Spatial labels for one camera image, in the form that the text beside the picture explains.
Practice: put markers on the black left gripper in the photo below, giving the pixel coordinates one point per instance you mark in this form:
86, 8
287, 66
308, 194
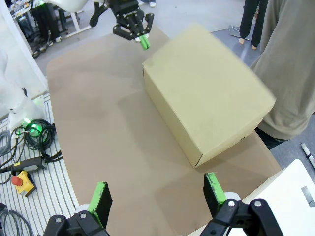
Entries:
126, 11

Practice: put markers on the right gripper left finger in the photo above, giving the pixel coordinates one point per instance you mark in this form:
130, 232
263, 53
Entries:
98, 206

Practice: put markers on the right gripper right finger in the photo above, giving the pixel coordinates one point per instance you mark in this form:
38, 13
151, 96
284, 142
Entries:
216, 196

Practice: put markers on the brown cardboard shoe box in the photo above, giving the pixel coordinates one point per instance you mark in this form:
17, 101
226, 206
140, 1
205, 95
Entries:
204, 93

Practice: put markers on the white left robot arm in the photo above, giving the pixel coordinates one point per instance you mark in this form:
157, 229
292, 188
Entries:
66, 5

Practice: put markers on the yellow emergency stop button box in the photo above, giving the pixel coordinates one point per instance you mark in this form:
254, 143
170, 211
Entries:
25, 184

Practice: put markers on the ribbed aluminium mounting platform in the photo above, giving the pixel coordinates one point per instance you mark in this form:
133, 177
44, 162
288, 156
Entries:
49, 196

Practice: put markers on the person in black trousers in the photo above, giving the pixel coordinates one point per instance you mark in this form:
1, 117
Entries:
46, 22

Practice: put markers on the grey metal bar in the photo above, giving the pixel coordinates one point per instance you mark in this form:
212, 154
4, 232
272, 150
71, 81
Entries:
307, 153

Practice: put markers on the person in beige sweater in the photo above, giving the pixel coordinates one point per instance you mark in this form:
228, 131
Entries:
290, 61

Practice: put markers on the white desk frame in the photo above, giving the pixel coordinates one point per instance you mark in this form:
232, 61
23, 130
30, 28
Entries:
76, 23

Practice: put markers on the grey handheld enabling switch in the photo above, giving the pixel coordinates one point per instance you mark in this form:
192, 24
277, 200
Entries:
30, 164

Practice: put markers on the grey mannequin base plate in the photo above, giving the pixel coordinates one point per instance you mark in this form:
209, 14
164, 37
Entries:
233, 30

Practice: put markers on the white frame post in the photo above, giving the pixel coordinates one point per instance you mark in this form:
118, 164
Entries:
24, 49

